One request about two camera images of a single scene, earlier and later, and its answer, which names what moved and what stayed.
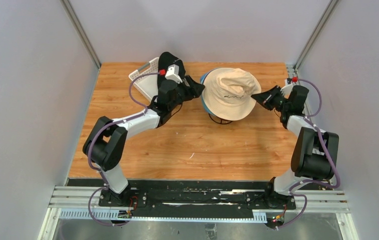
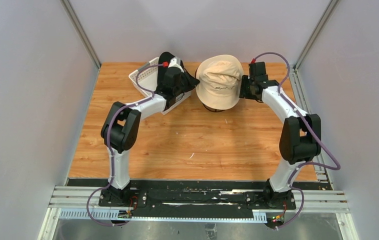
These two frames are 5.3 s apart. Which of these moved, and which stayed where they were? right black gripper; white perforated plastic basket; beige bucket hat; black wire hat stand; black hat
Moved: black wire hat stand; beige bucket hat; right black gripper
Stayed: black hat; white perforated plastic basket
